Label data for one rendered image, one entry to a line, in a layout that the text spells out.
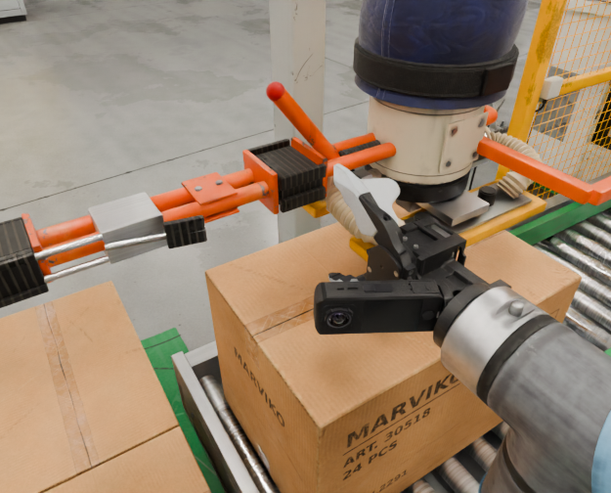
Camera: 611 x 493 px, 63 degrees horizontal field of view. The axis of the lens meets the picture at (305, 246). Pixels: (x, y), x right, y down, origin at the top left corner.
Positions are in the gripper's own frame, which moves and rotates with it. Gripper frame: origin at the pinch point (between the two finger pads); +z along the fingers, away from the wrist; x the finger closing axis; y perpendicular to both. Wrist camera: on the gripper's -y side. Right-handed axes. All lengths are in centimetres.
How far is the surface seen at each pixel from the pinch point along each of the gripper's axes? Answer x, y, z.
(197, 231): -0.5, -12.7, 7.2
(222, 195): 1.1, -7.9, 10.7
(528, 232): -59, 105, 34
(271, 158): 1.5, 1.5, 15.3
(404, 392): -32.3, 12.0, -5.9
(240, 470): -63, -9, 13
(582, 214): -62, 135, 33
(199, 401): -63, -10, 32
